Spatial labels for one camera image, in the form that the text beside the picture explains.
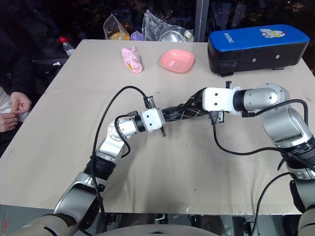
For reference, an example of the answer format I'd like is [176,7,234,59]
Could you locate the white tissue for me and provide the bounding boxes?
[14,110,32,123]

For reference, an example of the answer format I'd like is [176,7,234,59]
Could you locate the clear plastic bag with food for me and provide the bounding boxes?
[103,13,131,41]

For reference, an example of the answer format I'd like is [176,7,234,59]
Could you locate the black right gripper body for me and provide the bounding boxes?
[208,80,233,124]

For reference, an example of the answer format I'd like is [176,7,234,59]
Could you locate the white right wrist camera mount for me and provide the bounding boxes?
[202,86,244,116]

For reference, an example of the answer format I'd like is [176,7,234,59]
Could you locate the clear crumpled plastic bag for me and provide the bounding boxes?
[142,9,194,43]

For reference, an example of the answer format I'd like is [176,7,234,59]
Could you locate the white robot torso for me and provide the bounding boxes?
[98,224,222,236]

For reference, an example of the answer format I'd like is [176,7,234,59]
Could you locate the plastic bottle with red cap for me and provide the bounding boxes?
[59,36,75,57]

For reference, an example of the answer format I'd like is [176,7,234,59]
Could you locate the person in dark jacket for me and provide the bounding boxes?
[0,24,50,153]

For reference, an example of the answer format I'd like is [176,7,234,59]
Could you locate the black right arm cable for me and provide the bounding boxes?
[210,99,310,236]

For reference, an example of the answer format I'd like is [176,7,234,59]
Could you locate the pink folded cloth toy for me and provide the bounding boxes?
[121,46,144,75]

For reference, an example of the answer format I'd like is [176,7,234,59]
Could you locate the grey metal post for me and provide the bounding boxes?
[194,0,210,42]

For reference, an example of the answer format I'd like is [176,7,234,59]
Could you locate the black grid pencil pouch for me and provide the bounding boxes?
[168,88,215,123]

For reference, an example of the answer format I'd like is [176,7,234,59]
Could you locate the person's left hand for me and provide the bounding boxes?
[11,91,33,113]

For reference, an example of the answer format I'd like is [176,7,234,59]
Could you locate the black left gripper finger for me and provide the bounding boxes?
[164,107,184,116]
[165,114,183,123]

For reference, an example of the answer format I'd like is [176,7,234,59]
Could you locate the pink plastic bowl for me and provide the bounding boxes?
[159,49,195,74]

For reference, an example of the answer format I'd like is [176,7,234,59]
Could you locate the blue and black box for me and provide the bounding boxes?
[208,24,310,76]

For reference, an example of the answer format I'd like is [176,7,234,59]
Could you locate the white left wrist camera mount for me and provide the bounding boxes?
[141,108,165,133]

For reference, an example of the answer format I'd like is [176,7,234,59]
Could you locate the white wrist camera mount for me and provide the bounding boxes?
[202,86,244,116]
[141,108,165,133]

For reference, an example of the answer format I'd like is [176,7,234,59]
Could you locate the person's right hand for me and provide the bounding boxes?
[0,113,19,132]

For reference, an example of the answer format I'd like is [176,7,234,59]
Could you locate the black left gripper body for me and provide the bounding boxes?
[144,95,171,138]

